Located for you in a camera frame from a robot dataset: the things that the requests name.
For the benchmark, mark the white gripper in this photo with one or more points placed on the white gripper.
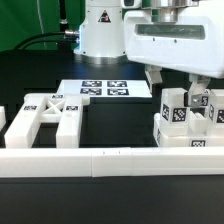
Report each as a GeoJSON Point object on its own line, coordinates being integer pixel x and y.
{"type": "Point", "coordinates": [193, 44]}

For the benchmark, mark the small white block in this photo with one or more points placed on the small white block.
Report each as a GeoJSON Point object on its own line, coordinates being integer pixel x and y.
{"type": "Point", "coordinates": [173, 113]}

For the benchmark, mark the white chair seat part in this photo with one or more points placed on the white chair seat part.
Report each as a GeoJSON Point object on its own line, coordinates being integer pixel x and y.
{"type": "Point", "coordinates": [192, 132]}

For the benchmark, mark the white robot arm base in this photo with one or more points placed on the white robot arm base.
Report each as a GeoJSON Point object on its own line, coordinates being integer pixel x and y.
{"type": "Point", "coordinates": [101, 34]}

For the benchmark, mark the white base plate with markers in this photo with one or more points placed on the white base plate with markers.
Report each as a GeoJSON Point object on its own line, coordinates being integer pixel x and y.
{"type": "Point", "coordinates": [107, 90]}

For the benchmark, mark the white front fence wall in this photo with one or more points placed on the white front fence wall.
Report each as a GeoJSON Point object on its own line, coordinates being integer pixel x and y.
{"type": "Point", "coordinates": [105, 162]}

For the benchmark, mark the white fence wall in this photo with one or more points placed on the white fence wall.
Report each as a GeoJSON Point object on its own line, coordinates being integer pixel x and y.
{"type": "Point", "coordinates": [105, 162]}
{"type": "Point", "coordinates": [2, 117]}

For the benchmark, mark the white chair back frame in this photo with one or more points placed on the white chair back frame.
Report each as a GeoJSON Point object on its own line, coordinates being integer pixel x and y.
{"type": "Point", "coordinates": [65, 110]}

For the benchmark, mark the white left fence wall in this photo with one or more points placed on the white left fence wall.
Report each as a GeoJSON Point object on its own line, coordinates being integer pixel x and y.
{"type": "Point", "coordinates": [2, 117]}

